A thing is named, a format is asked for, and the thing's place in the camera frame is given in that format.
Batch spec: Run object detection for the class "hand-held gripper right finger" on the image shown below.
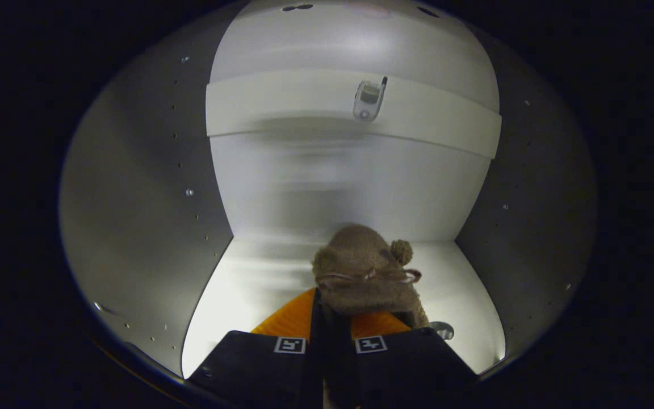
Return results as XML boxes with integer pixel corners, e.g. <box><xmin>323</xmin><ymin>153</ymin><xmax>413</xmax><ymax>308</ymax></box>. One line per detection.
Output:
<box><xmin>336</xmin><ymin>311</ymin><xmax>478</xmax><ymax>409</ymax></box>

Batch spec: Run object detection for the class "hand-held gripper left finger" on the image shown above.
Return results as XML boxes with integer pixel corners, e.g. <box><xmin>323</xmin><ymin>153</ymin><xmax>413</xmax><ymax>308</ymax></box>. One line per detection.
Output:
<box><xmin>188</xmin><ymin>287</ymin><xmax>323</xmax><ymax>409</ymax></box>

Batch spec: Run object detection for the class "brown fluffy shoe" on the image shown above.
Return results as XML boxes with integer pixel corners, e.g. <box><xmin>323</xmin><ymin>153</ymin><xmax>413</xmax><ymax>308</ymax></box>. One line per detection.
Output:
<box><xmin>312</xmin><ymin>223</ymin><xmax>431</xmax><ymax>330</ymax></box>

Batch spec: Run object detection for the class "grey shoe cabinet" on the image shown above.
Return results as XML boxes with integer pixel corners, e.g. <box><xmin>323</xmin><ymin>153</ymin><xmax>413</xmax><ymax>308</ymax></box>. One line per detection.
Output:
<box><xmin>59</xmin><ymin>0</ymin><xmax>597</xmax><ymax>393</ymax></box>

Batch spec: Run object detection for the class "grey cabinet shelf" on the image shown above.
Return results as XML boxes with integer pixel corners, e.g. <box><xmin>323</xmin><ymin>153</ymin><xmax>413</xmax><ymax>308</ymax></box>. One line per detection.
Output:
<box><xmin>206</xmin><ymin>69</ymin><xmax>502</xmax><ymax>160</ymax></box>

